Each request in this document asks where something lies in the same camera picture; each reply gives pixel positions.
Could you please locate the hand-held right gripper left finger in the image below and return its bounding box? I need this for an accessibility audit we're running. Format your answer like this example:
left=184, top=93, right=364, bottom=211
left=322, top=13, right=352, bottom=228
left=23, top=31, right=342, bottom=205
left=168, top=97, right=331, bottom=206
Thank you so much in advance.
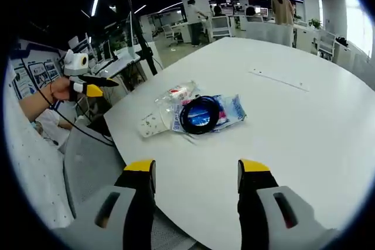
left=54, top=159, right=156, bottom=250

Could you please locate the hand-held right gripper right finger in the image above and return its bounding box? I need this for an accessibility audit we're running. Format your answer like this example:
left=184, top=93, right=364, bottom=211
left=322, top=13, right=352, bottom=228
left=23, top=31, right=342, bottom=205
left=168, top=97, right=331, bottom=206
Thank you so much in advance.
left=237, top=159, right=335, bottom=250

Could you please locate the white paper cup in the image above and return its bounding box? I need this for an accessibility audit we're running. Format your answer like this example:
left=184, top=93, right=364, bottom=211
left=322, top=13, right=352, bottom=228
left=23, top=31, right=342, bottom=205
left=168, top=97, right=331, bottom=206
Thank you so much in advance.
left=137, top=108, right=171, bottom=139

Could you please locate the clear bag with red label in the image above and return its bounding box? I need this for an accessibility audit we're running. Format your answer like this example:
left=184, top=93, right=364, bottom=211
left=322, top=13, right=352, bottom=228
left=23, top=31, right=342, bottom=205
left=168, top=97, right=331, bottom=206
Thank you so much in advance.
left=154, top=81, right=200, bottom=108

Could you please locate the black cable coil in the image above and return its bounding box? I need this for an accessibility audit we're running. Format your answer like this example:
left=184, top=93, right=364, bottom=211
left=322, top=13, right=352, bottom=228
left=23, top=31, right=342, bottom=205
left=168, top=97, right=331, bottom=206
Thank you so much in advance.
left=179, top=94, right=223, bottom=134

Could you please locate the blue tissue pack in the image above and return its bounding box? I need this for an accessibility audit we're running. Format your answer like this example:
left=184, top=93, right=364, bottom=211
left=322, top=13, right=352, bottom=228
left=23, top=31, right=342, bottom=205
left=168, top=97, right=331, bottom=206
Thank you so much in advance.
left=171, top=94, right=247, bottom=134

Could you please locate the person's left hand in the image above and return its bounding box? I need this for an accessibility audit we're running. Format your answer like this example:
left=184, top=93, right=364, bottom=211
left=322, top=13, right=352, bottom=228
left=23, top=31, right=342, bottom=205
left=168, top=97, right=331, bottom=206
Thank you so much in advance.
left=51, top=77, right=77, bottom=101

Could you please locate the black stand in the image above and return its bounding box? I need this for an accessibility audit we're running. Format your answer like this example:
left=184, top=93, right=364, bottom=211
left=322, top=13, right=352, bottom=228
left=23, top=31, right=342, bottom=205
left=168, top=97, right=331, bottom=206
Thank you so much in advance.
left=119, top=0, right=159, bottom=77

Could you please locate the white table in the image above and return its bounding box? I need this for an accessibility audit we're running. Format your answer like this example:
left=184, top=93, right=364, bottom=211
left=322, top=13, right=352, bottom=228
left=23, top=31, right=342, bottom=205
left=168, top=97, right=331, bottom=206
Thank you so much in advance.
left=104, top=37, right=375, bottom=250

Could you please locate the white office chair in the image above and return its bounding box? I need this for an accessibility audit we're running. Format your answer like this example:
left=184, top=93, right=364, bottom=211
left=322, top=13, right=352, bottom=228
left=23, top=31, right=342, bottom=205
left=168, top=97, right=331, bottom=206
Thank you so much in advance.
left=210, top=15, right=230, bottom=40
left=162, top=24, right=183, bottom=43
left=318, top=29, right=337, bottom=57

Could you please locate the table socket strip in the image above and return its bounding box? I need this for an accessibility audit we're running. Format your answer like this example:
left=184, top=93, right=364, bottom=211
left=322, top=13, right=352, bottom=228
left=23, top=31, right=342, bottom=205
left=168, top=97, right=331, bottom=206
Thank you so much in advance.
left=248, top=68, right=311, bottom=92

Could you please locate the white desk partition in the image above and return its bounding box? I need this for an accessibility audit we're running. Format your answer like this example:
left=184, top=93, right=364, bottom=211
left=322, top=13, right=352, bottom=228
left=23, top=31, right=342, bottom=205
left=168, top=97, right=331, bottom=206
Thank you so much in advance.
left=244, top=22, right=294, bottom=47

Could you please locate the wall poster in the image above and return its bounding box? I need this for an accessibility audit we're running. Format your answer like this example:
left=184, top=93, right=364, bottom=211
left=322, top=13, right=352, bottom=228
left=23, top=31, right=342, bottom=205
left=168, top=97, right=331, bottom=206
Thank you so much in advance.
left=11, top=55, right=61, bottom=100

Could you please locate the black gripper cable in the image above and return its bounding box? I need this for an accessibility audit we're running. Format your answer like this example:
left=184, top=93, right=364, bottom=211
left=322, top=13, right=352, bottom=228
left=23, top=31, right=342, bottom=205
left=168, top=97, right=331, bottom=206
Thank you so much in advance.
left=37, top=85, right=114, bottom=146

